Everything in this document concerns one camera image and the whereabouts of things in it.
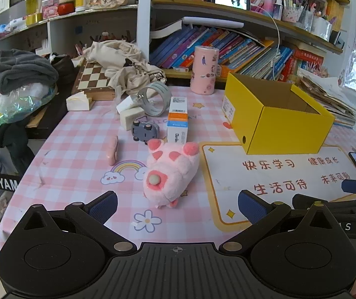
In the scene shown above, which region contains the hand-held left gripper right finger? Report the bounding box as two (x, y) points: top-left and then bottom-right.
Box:
(218, 189), (342, 254)

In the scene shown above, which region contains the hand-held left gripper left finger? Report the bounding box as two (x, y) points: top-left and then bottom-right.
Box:
(18, 191), (138, 254)

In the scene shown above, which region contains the pink plush pig toy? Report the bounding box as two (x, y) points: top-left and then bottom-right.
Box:
(143, 139), (201, 209)

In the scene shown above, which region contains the yellow cardboard box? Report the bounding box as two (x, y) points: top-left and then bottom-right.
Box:
(222, 72), (336, 155)

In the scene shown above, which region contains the white orange blue toothpaste box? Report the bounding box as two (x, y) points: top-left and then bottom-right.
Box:
(166, 96), (189, 145)

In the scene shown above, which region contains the pink checked table mat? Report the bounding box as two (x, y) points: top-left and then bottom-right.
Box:
(0, 82), (356, 250)

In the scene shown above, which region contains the grey toy car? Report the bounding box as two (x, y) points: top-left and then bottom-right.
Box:
(131, 120), (160, 143)

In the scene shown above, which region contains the stack of papers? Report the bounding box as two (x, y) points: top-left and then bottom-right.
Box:
(296, 75), (356, 128)

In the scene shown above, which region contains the cream paper box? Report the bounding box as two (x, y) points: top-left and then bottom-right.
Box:
(66, 93), (93, 112)

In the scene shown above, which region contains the grey tape roll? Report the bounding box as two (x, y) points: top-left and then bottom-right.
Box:
(137, 82), (171, 116)

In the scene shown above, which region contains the wooden chessboard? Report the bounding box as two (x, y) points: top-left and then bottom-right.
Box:
(71, 58), (125, 101)

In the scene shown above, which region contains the iridescent plastic bag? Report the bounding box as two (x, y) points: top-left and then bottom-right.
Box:
(0, 84), (58, 141)

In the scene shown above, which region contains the pink cartoon cylinder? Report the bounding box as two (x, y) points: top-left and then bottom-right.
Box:
(190, 45), (220, 94)

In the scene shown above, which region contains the black bag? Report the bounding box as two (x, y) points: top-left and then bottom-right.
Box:
(50, 53), (76, 83)

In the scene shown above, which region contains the beige canvas bag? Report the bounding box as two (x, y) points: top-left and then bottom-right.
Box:
(83, 40), (167, 95)

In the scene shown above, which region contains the grey folded garment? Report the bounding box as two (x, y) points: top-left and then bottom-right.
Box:
(0, 49), (59, 95)

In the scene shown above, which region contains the row of colourful books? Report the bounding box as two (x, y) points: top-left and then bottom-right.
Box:
(149, 26), (325, 83)

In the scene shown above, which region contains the pink pen holder cup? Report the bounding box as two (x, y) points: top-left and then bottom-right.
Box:
(282, 0), (305, 22)

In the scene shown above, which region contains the thick open book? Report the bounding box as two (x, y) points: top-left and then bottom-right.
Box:
(151, 22), (185, 39)

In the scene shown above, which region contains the white desk lamp bar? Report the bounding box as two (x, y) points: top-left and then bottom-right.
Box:
(182, 16), (245, 29)

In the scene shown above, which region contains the white wooden bookshelf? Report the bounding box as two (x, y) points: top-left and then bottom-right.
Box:
(0, 0), (353, 83)

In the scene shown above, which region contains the pink tin box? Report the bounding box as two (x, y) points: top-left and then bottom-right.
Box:
(42, 0), (61, 19)

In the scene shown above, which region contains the red wooden doll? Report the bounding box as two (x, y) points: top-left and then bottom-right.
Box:
(57, 0), (76, 15)

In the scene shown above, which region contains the pink gradient bottle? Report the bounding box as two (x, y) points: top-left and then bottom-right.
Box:
(264, 0), (283, 19)

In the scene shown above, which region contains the white charging cable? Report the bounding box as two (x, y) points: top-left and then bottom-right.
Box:
(250, 4), (281, 81)

